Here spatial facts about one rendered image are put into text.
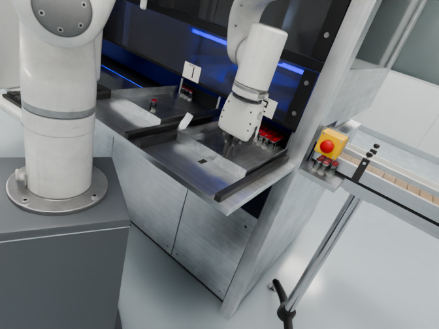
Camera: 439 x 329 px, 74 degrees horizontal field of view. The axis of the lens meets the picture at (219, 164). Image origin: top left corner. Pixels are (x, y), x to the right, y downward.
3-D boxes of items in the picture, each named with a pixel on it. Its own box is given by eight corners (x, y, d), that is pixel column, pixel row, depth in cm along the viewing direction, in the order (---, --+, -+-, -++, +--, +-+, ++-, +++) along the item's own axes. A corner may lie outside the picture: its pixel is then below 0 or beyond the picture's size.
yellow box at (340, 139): (320, 145, 98) (329, 126, 95) (340, 155, 95) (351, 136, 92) (312, 150, 92) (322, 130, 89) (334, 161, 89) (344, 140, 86)
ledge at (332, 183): (311, 162, 109) (313, 158, 108) (345, 180, 104) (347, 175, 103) (298, 173, 98) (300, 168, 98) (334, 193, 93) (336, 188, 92)
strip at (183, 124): (184, 128, 101) (187, 111, 98) (190, 131, 100) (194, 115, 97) (153, 134, 90) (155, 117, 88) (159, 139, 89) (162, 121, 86)
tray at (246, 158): (234, 123, 118) (236, 115, 116) (291, 153, 107) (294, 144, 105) (176, 140, 91) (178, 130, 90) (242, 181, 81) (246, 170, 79)
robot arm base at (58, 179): (0, 220, 51) (-13, 125, 42) (10, 162, 65) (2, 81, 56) (113, 211, 61) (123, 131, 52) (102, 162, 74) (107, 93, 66)
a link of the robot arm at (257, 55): (227, 74, 71) (245, 88, 65) (243, 17, 65) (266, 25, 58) (254, 79, 76) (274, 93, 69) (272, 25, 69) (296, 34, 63)
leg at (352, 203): (279, 304, 146) (351, 179, 110) (294, 316, 142) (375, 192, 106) (271, 316, 139) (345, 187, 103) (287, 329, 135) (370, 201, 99)
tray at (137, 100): (176, 93, 132) (177, 85, 131) (219, 115, 121) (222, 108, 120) (110, 98, 106) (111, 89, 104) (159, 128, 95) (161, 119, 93)
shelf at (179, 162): (167, 93, 135) (168, 89, 134) (301, 164, 106) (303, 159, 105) (65, 102, 98) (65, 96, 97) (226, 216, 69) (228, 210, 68)
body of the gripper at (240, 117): (273, 100, 72) (257, 140, 77) (240, 84, 76) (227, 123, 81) (258, 102, 66) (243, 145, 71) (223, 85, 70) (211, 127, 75)
